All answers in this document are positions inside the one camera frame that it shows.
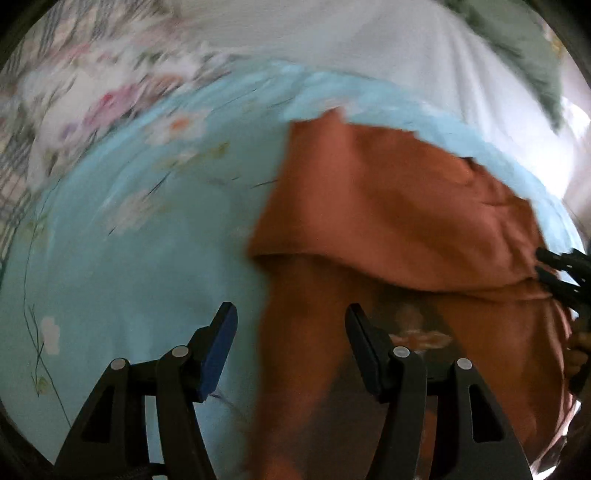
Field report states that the right hand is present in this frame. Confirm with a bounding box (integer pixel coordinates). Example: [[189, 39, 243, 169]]
[[564, 332, 591, 377]]

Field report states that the white striped pillow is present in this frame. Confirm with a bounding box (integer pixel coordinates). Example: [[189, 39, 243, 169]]
[[172, 1, 574, 198]]

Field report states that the green cloth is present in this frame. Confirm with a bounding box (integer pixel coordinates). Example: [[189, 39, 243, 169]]
[[444, 0, 564, 132]]

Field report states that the rust orange knit garment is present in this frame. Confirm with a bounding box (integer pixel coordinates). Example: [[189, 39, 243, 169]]
[[249, 111, 573, 479]]

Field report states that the white pink floral pillow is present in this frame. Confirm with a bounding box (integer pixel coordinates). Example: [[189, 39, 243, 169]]
[[17, 21, 242, 192]]

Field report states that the light blue floral quilt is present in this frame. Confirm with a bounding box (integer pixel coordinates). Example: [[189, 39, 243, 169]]
[[1, 62, 580, 479]]

